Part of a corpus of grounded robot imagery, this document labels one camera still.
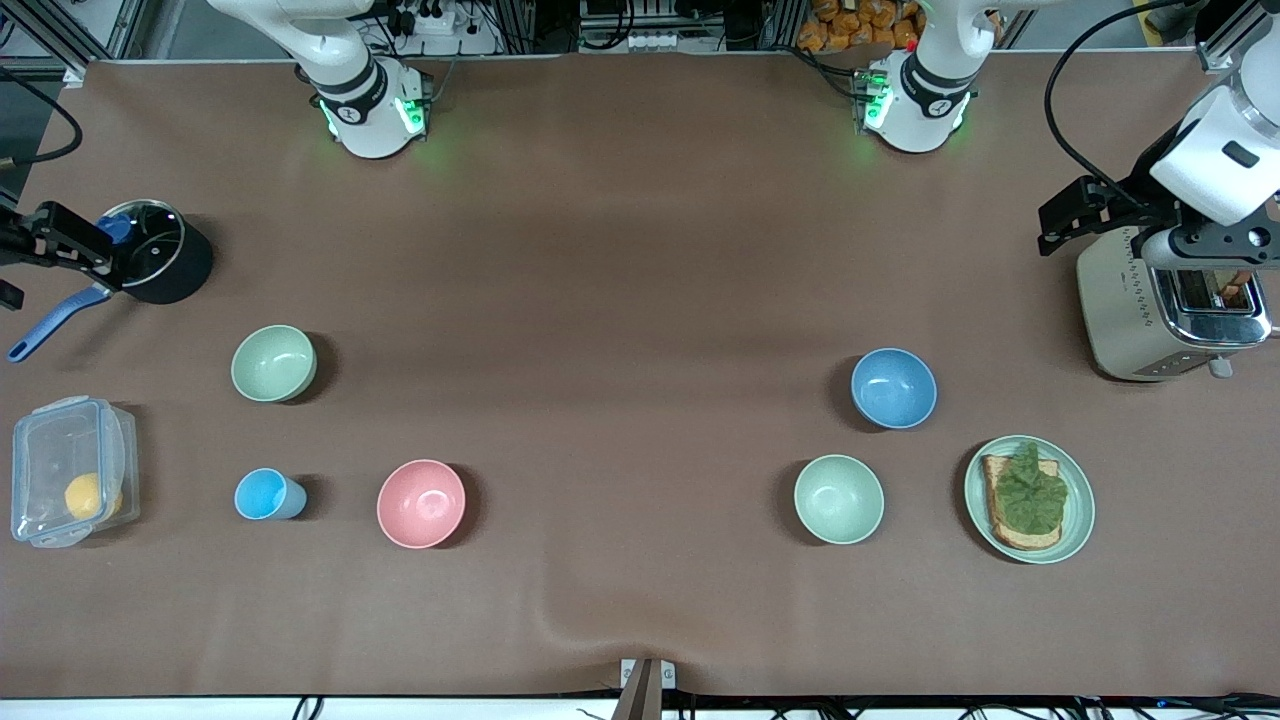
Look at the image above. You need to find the green bowl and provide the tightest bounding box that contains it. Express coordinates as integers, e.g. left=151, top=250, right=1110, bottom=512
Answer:
left=231, top=325, right=318, bottom=404
left=794, top=454, right=886, bottom=546

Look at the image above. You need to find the blue bowl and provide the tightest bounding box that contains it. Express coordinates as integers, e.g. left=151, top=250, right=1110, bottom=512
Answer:
left=851, top=347, right=939, bottom=430

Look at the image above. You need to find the pink bowl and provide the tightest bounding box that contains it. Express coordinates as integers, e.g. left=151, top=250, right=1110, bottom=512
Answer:
left=377, top=459, right=467, bottom=550

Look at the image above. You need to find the glass lid with blue knob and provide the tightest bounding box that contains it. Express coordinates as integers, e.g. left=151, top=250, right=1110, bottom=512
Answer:
left=98, top=203, right=187, bottom=287

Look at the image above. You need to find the cream and chrome toaster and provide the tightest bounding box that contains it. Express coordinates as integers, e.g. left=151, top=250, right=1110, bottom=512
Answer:
left=1077, top=235, right=1276, bottom=383

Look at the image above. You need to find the clear plastic lidded container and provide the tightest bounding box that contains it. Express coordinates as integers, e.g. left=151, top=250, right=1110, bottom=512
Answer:
left=11, top=396, right=141, bottom=549

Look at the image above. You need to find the yellow lemon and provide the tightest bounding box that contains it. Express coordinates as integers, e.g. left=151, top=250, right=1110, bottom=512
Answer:
left=65, top=472, right=124, bottom=521

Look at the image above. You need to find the green lettuce leaf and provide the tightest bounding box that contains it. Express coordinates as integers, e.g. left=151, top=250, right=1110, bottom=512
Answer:
left=995, top=442, right=1069, bottom=536

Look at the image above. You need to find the green plate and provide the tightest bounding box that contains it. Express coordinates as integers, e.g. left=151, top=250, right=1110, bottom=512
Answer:
left=964, top=435, right=1096, bottom=565

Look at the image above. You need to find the bag of orange snacks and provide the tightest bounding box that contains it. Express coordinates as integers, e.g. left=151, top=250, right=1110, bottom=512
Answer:
left=797, top=0, right=926, bottom=53

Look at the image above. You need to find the blue cup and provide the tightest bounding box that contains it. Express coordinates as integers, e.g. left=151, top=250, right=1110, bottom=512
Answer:
left=234, top=467, right=308, bottom=522

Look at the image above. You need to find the toast slice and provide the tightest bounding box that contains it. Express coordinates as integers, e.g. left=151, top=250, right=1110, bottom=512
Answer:
left=981, top=455, right=1063, bottom=551

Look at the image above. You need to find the white power strip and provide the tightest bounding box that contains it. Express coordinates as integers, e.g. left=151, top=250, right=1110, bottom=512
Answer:
left=628, top=30, right=723, bottom=53

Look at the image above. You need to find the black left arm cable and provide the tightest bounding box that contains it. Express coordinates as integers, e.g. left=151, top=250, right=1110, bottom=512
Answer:
left=1045, top=0, right=1216, bottom=201

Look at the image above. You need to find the black pot with blue handle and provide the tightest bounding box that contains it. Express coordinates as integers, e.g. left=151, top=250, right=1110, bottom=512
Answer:
left=8, top=200, right=215, bottom=363

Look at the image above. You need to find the aluminium frame post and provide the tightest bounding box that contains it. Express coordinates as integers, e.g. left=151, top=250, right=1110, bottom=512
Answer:
left=1195, top=0, right=1280, bottom=73
left=0, top=0, right=151, bottom=79

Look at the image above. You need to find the metal table edge bracket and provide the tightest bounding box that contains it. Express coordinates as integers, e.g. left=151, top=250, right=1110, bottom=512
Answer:
left=620, top=658, right=676, bottom=720

